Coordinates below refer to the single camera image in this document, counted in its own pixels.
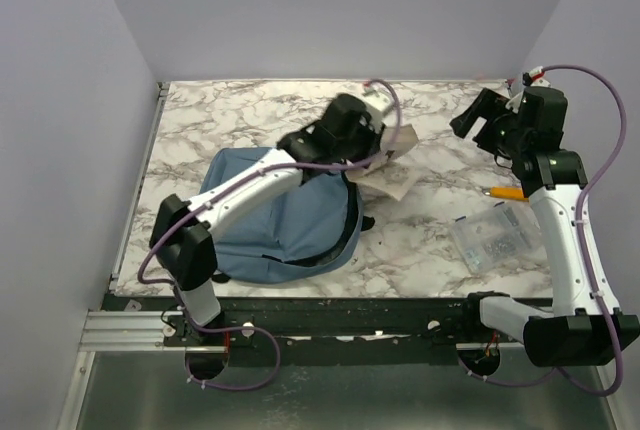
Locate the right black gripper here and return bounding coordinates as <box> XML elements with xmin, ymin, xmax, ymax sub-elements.
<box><xmin>451</xmin><ymin>87</ymin><xmax>528</xmax><ymax>160</ymax></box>

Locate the blue box book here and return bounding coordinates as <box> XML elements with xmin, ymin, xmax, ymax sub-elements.
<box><xmin>346</xmin><ymin>125</ymin><xmax>421</xmax><ymax>201</ymax></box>

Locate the yellow handled screwdriver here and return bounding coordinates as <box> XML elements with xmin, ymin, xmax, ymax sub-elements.
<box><xmin>482</xmin><ymin>187</ymin><xmax>528</xmax><ymax>202</ymax></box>

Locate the blue fabric backpack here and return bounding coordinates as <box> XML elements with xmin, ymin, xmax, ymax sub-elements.
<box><xmin>195</xmin><ymin>173</ymin><xmax>374</xmax><ymax>285</ymax></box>

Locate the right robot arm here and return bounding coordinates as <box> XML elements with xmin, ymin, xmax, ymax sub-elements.
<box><xmin>450</xmin><ymin>86</ymin><xmax>639</xmax><ymax>367</ymax></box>

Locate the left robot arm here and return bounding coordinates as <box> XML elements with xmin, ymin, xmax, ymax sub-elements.
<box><xmin>149</xmin><ymin>90</ymin><xmax>395</xmax><ymax>345</ymax></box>

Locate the clear plastic screw box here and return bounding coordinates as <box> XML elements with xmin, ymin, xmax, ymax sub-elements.
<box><xmin>450</xmin><ymin>202</ymin><xmax>542</xmax><ymax>274</ymax></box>

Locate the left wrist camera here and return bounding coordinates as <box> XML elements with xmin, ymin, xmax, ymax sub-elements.
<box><xmin>361</xmin><ymin>86</ymin><xmax>394</xmax><ymax>114</ymax></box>

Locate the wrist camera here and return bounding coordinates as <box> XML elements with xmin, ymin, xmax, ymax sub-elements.
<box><xmin>361</xmin><ymin>86</ymin><xmax>394</xmax><ymax>114</ymax></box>
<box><xmin>521</xmin><ymin>66</ymin><xmax>551</xmax><ymax>88</ymax></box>

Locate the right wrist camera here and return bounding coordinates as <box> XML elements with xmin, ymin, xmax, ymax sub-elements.
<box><xmin>521</xmin><ymin>66</ymin><xmax>551</xmax><ymax>88</ymax></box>

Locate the black mounting base plate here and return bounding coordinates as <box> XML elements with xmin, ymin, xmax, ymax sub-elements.
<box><xmin>101</xmin><ymin>295</ymin><xmax>505</xmax><ymax>374</ymax></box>

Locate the aluminium rail frame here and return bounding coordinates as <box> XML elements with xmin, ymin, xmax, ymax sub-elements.
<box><xmin>60</xmin><ymin>80</ymin><xmax>615</xmax><ymax>429</ymax></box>

